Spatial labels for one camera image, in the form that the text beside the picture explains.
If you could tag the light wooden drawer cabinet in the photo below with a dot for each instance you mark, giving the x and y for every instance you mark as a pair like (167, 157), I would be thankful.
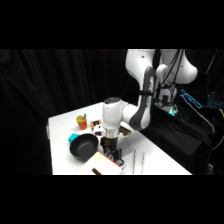
(96, 165)

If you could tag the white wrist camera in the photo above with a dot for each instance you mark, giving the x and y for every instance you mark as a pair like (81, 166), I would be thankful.
(98, 132)

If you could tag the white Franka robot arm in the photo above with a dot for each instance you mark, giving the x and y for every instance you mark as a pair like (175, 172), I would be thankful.
(143, 96)

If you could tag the black robot stand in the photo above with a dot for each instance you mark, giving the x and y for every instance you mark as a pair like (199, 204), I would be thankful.
(180, 140)

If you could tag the orange cup with yellow rim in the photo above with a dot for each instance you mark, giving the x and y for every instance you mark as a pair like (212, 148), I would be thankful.
(81, 123)

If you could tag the dark blue bowl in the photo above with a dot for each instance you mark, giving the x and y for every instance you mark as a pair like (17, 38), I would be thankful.
(83, 146)

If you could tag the brown white patterned object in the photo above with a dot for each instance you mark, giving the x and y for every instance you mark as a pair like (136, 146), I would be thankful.
(126, 130)

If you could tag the metal tongs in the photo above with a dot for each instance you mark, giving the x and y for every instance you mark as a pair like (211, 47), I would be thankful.
(135, 163)

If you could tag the orange block with blue dot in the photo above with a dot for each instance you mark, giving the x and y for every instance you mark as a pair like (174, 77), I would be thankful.
(95, 124)

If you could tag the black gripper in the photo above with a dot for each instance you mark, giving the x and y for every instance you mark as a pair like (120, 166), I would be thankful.
(109, 142)

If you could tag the cyan strip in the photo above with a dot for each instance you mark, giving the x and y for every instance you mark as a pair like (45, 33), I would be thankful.
(191, 98)

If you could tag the small green light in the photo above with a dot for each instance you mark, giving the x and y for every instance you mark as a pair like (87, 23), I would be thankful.
(173, 111)

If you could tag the teal block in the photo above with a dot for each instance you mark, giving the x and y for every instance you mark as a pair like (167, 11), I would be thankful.
(72, 137)

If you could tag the black curtain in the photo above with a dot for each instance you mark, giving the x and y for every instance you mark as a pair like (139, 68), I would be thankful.
(50, 83)

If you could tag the brown stick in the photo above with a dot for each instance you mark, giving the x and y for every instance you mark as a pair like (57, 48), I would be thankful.
(96, 171)

